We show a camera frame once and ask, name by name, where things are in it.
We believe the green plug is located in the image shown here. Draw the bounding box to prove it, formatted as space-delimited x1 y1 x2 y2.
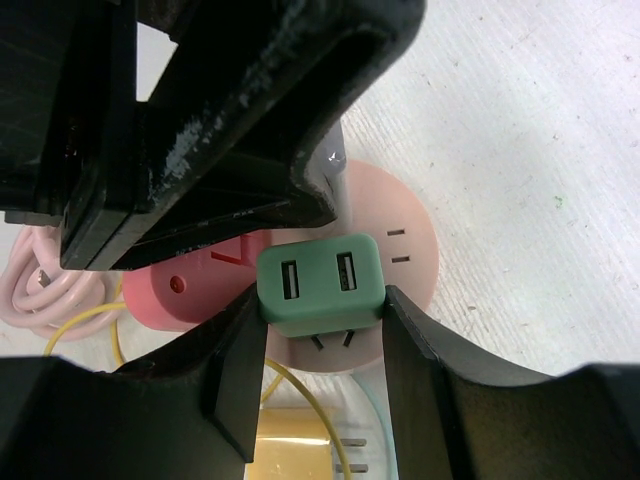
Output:
256 234 386 338

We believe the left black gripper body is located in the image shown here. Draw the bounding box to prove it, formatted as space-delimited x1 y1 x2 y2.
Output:
0 0 181 224

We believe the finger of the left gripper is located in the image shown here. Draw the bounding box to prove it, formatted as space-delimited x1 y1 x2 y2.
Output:
61 1 425 270

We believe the pink cable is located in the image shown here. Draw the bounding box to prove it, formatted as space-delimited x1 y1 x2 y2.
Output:
0 224 109 344

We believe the round pink power strip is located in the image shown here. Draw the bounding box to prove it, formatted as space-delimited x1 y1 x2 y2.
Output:
266 160 439 374

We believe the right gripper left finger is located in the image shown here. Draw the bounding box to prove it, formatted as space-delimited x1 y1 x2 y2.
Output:
1 289 265 479

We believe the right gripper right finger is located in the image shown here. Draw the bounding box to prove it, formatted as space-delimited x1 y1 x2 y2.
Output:
382 286 639 479

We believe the pink socket adapter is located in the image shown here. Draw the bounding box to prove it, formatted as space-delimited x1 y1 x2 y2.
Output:
122 230 269 332

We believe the yellow charger plug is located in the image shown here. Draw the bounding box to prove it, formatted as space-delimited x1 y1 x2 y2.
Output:
245 407 344 479

